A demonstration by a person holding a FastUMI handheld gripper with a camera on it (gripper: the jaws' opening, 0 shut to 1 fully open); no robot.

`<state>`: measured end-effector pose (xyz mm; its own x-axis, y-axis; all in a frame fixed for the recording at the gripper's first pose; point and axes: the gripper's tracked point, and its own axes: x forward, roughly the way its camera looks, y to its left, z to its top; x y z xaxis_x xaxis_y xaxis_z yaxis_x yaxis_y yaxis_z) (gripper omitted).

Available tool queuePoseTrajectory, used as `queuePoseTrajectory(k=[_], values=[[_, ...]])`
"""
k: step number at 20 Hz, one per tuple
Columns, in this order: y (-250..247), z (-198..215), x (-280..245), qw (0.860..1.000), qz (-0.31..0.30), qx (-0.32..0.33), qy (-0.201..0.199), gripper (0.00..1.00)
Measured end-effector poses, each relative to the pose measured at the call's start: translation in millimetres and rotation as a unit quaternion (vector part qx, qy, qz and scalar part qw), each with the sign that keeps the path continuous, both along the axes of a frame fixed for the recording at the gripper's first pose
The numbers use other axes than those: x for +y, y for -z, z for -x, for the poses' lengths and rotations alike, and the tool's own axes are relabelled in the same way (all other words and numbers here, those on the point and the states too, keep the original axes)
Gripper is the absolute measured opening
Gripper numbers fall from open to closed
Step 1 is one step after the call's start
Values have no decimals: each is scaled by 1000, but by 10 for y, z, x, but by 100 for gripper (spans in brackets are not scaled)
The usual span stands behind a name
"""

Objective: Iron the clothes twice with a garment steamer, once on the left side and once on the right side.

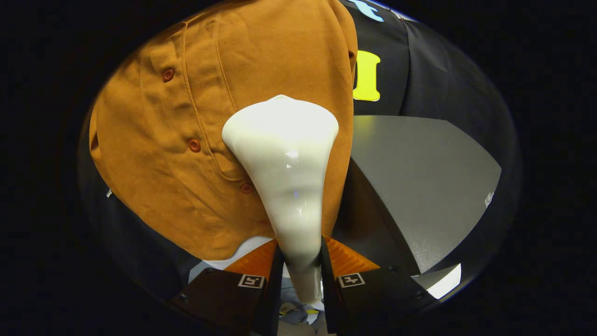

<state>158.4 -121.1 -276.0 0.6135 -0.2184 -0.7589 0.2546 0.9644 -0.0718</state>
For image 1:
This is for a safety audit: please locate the black backdrop cloth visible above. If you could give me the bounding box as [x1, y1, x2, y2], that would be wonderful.
[78, 0, 522, 301]

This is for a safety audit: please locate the white mannequin torso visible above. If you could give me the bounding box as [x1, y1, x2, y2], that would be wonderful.
[204, 236, 277, 270]

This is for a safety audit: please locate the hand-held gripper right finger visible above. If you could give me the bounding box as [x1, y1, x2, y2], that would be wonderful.
[319, 236, 437, 336]

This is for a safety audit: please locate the orange button-up shirt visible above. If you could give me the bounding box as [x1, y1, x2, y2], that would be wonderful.
[89, 0, 359, 261]

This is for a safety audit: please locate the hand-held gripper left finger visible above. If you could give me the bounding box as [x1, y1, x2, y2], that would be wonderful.
[169, 239, 285, 336]

